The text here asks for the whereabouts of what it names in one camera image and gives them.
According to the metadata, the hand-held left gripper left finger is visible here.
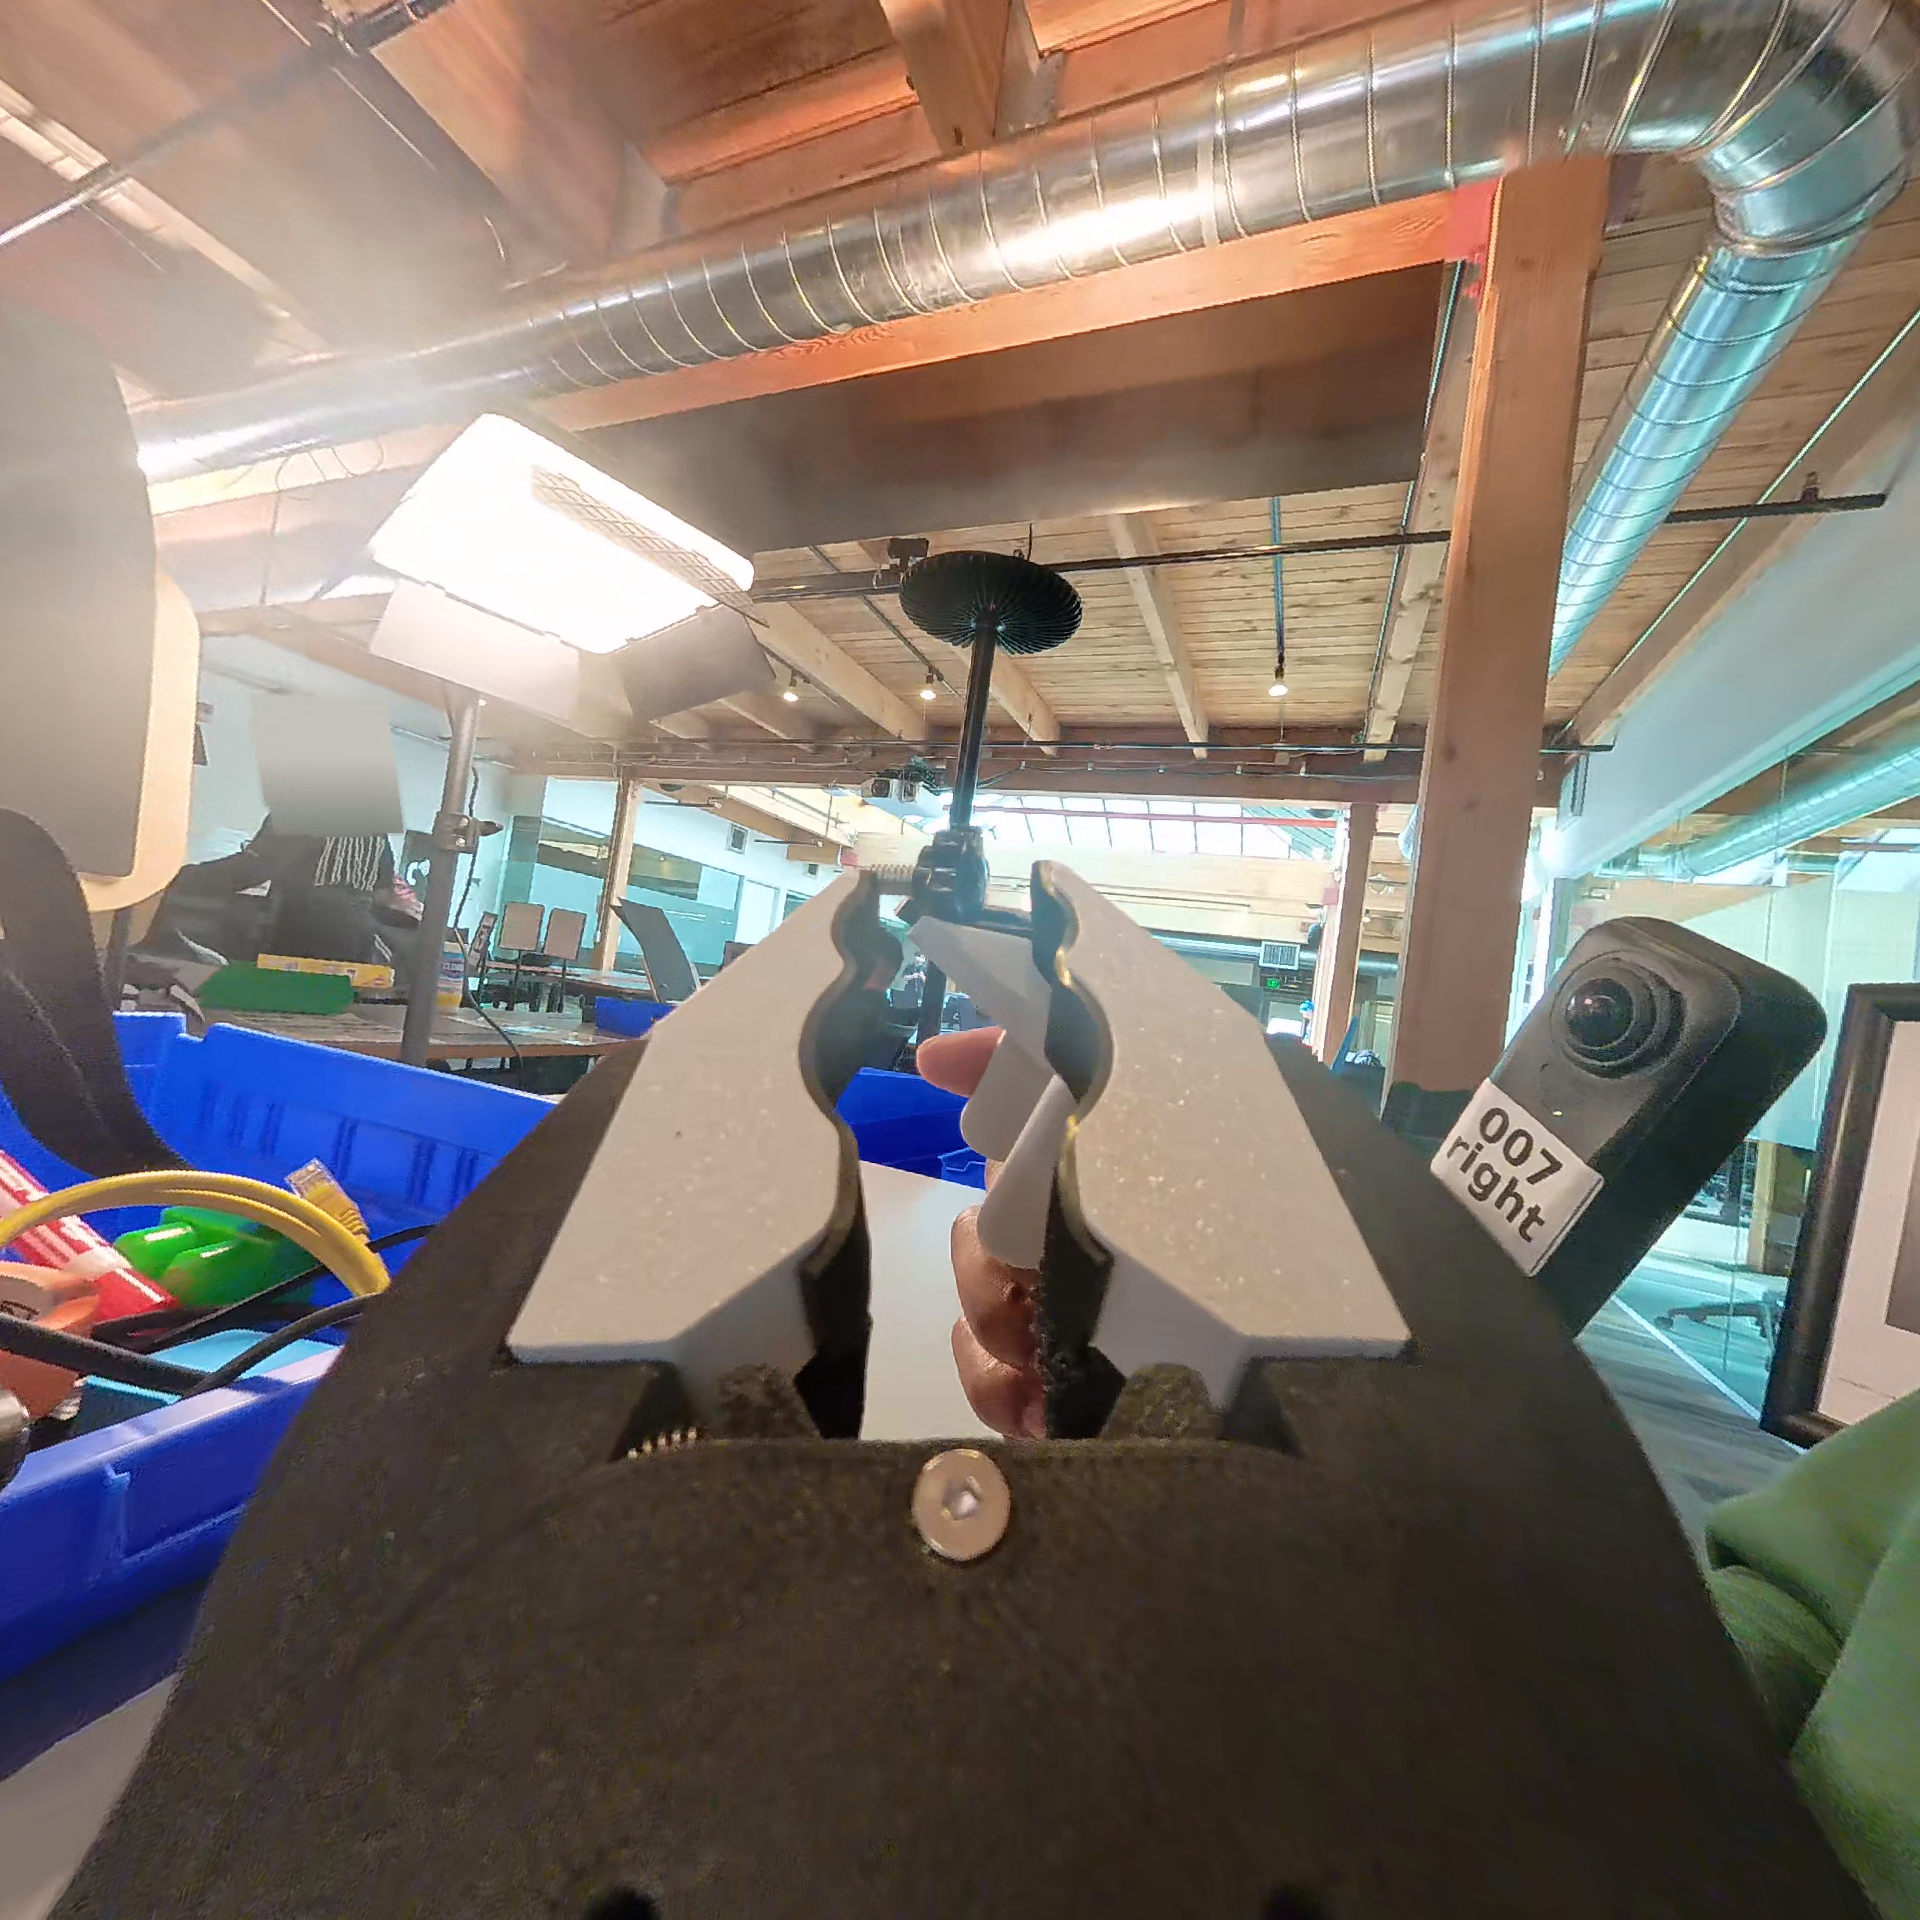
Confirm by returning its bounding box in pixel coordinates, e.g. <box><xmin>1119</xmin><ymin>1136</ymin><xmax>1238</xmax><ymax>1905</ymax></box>
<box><xmin>507</xmin><ymin>866</ymin><xmax>876</xmax><ymax>1439</ymax></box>

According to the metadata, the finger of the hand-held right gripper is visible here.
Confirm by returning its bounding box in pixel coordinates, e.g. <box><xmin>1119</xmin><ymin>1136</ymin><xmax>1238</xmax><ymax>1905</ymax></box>
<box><xmin>907</xmin><ymin>913</ymin><xmax>1041</xmax><ymax>1026</ymax></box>
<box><xmin>961</xmin><ymin>1033</ymin><xmax>1082</xmax><ymax>1270</ymax></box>

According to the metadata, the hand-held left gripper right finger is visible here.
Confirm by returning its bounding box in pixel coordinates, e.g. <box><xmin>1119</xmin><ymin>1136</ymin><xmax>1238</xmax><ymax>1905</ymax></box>
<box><xmin>1032</xmin><ymin>861</ymin><xmax>1417</xmax><ymax>1442</ymax></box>

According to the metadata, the black knob with screw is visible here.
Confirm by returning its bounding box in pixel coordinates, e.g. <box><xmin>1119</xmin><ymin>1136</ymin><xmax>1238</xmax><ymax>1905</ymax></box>
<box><xmin>862</xmin><ymin>822</ymin><xmax>1001</xmax><ymax>930</ymax></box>

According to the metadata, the large blue plastic bin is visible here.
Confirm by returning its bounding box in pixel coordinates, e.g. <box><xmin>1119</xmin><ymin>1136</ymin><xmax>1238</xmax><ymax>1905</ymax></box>
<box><xmin>0</xmin><ymin>1008</ymin><xmax>561</xmax><ymax>1682</ymax></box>

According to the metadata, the person's right hand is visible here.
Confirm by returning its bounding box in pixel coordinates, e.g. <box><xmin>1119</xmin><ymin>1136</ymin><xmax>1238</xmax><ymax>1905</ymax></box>
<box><xmin>919</xmin><ymin>1026</ymin><xmax>1053</xmax><ymax>1439</ymax></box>

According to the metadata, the wooden table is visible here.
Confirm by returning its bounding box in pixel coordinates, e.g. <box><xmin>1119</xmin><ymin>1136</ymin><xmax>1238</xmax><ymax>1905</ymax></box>
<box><xmin>210</xmin><ymin>966</ymin><xmax>662</xmax><ymax>1070</ymax></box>

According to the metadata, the black metal stand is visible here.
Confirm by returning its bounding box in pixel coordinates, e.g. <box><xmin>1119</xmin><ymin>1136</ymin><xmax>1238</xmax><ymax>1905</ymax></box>
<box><xmin>397</xmin><ymin>681</ymin><xmax>504</xmax><ymax>1068</ymax></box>

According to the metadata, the green and yellow box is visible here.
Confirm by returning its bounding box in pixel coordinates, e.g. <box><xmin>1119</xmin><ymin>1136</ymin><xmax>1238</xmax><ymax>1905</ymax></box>
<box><xmin>199</xmin><ymin>951</ymin><xmax>401</xmax><ymax>1013</ymax></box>

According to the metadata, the green plastic toy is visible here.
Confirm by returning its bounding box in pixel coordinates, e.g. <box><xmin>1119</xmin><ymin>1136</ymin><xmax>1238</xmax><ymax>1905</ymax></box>
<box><xmin>116</xmin><ymin>1206</ymin><xmax>324</xmax><ymax>1307</ymax></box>

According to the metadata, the white red marker pen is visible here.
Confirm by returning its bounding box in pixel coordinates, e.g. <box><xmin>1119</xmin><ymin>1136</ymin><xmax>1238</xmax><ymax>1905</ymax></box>
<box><xmin>0</xmin><ymin>1151</ymin><xmax>174</xmax><ymax>1321</ymax></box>

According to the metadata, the orange tape roll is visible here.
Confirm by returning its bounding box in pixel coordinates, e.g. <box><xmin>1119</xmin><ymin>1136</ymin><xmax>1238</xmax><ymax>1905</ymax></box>
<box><xmin>0</xmin><ymin>1259</ymin><xmax>93</xmax><ymax>1420</ymax></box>

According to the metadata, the slim wooden post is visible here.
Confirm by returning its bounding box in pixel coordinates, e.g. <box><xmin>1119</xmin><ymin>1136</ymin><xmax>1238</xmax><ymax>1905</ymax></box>
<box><xmin>1312</xmin><ymin>802</ymin><xmax>1383</xmax><ymax>1068</ymax></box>

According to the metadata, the yellow network cable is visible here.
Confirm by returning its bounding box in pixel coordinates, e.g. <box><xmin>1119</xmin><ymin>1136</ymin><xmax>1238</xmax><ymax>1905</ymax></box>
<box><xmin>0</xmin><ymin>1157</ymin><xmax>397</xmax><ymax>1299</ymax></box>

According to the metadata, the wooden support post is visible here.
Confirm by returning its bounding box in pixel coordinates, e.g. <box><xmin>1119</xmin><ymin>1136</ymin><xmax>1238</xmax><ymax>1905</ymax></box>
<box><xmin>1387</xmin><ymin>150</ymin><xmax>1614</xmax><ymax>1103</ymax></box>

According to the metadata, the black cable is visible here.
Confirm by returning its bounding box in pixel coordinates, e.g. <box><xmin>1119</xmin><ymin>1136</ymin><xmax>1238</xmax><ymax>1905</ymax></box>
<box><xmin>0</xmin><ymin>1221</ymin><xmax>439</xmax><ymax>1398</ymax></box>

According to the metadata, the black bottle cord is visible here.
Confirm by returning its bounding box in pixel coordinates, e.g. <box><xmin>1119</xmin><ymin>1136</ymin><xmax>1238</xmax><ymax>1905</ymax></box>
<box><xmin>0</xmin><ymin>809</ymin><xmax>191</xmax><ymax>1180</ymax></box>

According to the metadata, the metal air duct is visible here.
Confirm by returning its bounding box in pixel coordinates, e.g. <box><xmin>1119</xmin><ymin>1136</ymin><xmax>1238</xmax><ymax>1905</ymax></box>
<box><xmin>133</xmin><ymin>0</ymin><xmax>1920</xmax><ymax>677</ymax></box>

